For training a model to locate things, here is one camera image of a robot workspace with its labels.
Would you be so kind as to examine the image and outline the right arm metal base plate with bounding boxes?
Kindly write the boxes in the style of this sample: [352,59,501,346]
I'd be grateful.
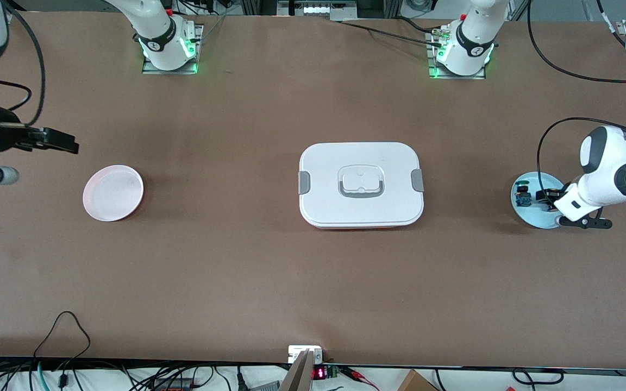
[142,24,204,75]

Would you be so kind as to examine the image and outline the thin black cable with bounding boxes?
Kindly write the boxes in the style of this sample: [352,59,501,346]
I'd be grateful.
[511,368,565,386]

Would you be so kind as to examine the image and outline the white bracket block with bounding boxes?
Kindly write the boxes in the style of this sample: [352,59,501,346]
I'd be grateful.
[288,345,323,363]

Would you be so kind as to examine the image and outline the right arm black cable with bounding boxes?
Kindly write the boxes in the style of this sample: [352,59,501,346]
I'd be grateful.
[0,0,46,127]

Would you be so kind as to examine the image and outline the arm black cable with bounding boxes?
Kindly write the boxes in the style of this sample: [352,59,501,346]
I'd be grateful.
[0,0,46,127]
[528,0,626,191]

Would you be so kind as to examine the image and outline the black looped cable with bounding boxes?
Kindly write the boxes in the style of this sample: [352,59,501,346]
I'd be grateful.
[33,311,92,391]

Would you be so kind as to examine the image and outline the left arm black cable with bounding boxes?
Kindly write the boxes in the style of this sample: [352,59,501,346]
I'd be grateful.
[528,0,626,191]

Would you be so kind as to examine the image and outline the light blue round plate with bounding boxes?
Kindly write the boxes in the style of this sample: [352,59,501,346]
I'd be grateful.
[510,172,566,229]

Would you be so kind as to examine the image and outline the white lunch box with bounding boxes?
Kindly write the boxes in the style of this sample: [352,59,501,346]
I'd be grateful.
[298,142,425,229]

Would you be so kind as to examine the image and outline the aluminium bar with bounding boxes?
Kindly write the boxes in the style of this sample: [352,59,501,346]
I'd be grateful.
[280,350,314,391]

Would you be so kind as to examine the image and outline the pink round plate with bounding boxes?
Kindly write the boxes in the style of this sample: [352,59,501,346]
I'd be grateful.
[83,165,145,222]

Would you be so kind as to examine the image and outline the red clip leads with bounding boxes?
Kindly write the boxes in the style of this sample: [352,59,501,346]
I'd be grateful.
[340,365,380,389]

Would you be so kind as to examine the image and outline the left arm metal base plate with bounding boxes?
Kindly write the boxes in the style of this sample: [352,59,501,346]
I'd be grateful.
[427,30,487,80]

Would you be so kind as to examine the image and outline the brown cardboard piece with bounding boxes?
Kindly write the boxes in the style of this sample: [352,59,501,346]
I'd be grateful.
[397,369,439,391]

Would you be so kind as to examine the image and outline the black power cable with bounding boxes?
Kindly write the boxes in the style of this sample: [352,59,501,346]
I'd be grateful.
[340,16,444,47]

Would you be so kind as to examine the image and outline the metal equipment rack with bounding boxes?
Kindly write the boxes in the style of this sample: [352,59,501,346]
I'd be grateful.
[240,0,400,21]

